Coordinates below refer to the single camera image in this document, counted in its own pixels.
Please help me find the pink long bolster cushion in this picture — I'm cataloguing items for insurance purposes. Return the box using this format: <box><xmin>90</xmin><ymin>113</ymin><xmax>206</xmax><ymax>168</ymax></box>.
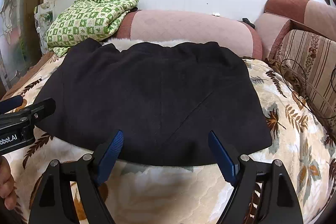
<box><xmin>113</xmin><ymin>10</ymin><xmax>263</xmax><ymax>60</ymax></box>

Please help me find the stained glass door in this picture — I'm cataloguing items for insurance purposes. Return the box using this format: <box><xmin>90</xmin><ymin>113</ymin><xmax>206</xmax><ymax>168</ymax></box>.
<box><xmin>1</xmin><ymin>0</ymin><xmax>42</xmax><ymax>93</ymax></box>

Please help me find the black coat with fur collar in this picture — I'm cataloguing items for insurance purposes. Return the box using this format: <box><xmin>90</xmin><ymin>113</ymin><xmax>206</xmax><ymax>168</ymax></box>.
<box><xmin>35</xmin><ymin>39</ymin><xmax>272</xmax><ymax>166</ymax></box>

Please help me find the person's left hand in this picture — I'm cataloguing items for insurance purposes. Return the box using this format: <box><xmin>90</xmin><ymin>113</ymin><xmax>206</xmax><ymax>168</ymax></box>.
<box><xmin>0</xmin><ymin>156</ymin><xmax>17</xmax><ymax>210</ymax></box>

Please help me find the green patterned folded quilt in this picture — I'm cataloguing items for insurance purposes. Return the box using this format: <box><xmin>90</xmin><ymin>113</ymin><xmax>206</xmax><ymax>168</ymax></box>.
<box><xmin>45</xmin><ymin>0</ymin><xmax>139</xmax><ymax>57</ymax></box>

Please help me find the striped floral pillow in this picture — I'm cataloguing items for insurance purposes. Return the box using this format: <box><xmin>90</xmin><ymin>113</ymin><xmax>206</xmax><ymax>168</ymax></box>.
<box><xmin>274</xmin><ymin>30</ymin><xmax>335</xmax><ymax>134</ymax></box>

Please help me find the pink red headboard cushion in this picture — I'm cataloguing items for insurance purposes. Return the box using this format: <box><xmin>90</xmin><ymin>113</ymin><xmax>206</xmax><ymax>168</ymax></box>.
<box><xmin>254</xmin><ymin>0</ymin><xmax>335</xmax><ymax>60</ymax></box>

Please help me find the small white object on bolster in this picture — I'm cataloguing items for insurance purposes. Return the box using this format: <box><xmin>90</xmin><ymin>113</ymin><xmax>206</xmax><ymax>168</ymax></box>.
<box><xmin>212</xmin><ymin>12</ymin><xmax>221</xmax><ymax>17</ymax></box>

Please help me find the small black object on bolster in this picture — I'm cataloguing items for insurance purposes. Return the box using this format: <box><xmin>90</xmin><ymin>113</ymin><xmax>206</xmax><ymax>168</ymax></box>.
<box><xmin>242</xmin><ymin>18</ymin><xmax>255</xmax><ymax>29</ymax></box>

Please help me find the plastic floral bag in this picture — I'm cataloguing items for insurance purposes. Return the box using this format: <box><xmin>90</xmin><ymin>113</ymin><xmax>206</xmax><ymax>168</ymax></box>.
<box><xmin>34</xmin><ymin>2</ymin><xmax>54</xmax><ymax>55</ymax></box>

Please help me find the floral beige bed blanket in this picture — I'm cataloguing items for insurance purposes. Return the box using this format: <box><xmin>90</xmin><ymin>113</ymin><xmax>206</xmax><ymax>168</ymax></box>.
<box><xmin>1</xmin><ymin>60</ymin><xmax>335</xmax><ymax>223</ymax></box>

